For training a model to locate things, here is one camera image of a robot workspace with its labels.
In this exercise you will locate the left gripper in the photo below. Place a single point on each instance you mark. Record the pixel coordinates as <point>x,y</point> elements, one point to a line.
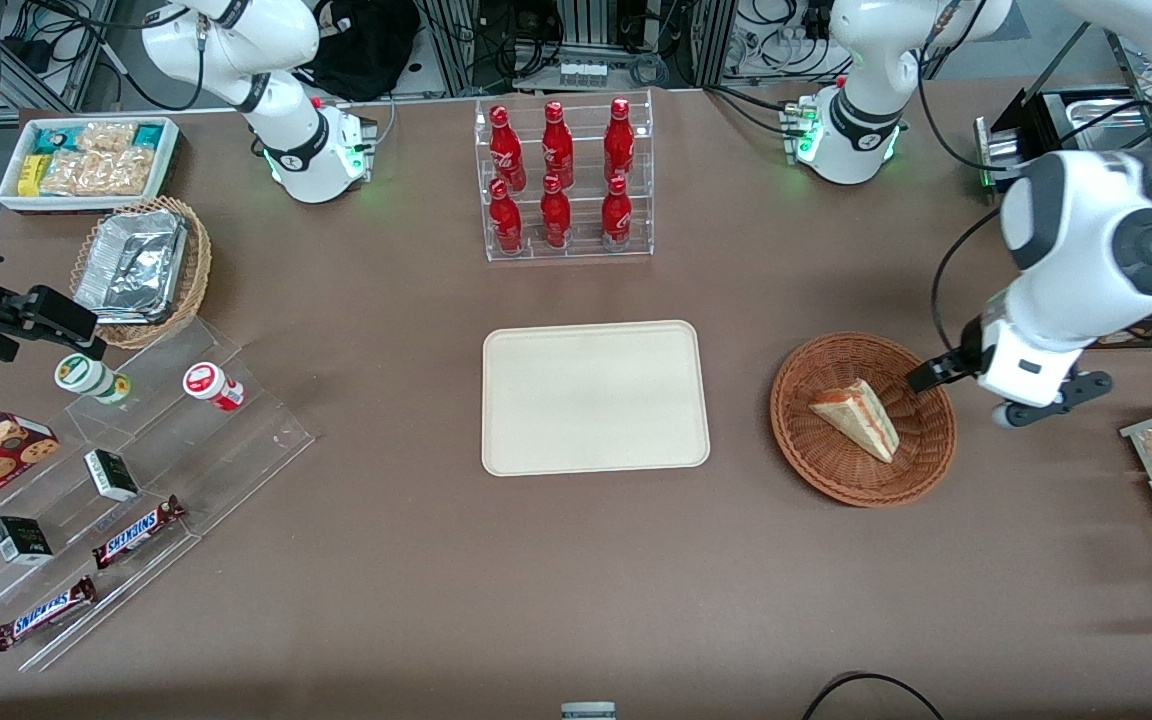
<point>958,360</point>

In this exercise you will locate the triangular sandwich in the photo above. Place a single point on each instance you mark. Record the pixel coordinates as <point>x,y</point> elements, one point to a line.
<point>861,420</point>

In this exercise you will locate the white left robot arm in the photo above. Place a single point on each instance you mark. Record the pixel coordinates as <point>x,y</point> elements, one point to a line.
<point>1076,230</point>

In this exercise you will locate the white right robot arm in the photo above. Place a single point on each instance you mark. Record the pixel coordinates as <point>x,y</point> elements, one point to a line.
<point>301,150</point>

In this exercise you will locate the brown wicker basket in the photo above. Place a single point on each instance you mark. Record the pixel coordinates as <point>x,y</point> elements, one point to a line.
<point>836,470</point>

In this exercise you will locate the light wicker basket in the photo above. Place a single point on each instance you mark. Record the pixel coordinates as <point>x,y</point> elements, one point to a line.
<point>198,260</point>

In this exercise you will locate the black holder with steel tray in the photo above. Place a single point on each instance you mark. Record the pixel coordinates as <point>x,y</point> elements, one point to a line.
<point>1036,120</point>

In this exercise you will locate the cream plastic tray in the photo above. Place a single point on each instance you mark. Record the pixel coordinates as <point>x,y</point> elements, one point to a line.
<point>596,398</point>

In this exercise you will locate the green lidded cup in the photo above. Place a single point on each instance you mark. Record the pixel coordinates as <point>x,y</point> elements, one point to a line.
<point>86,376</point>

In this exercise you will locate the aluminium foil containers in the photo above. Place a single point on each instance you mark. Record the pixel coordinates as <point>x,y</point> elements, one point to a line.
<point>131,265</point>

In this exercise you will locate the white rectangular snack bin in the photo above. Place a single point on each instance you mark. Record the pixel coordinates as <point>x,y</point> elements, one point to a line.
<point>8,190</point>

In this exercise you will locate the yellow snack packet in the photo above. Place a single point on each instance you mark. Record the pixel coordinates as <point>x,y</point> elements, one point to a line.
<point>31,175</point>

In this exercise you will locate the large clear cracker bag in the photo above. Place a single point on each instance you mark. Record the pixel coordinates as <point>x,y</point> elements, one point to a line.
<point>96,172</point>

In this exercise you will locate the small black box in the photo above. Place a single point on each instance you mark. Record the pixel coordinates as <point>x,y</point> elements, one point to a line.
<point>21,540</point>
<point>112,475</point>

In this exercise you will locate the teal snack packet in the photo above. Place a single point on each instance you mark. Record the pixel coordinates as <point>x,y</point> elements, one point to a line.
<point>149,136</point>
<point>56,138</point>

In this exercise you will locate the red lidded cup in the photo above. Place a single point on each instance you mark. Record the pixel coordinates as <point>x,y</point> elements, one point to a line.
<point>211,385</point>

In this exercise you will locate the small clear cracker bag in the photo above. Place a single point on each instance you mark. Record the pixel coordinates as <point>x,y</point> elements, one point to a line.
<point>106,135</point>

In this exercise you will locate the snickers bar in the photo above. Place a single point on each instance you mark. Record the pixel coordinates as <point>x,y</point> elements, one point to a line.
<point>44,613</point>
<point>136,532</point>

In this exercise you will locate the clear acrylic stepped shelf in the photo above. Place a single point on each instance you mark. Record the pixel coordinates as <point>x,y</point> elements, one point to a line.
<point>236,440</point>

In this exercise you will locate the red cola bottle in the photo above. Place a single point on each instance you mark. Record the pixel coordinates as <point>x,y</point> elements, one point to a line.
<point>555,218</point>
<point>619,135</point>
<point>506,222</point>
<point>616,218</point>
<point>505,145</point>
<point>557,140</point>

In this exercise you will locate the clear acrylic bottle rack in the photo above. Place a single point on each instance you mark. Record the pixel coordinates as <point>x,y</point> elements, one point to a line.
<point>566,250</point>

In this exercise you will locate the black bag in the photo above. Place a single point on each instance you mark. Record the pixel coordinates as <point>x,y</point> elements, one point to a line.
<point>366,45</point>

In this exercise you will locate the small white grey box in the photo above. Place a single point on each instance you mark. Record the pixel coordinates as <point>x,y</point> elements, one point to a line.
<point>588,711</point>

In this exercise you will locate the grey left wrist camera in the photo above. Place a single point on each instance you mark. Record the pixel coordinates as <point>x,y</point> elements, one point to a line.
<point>1056,398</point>

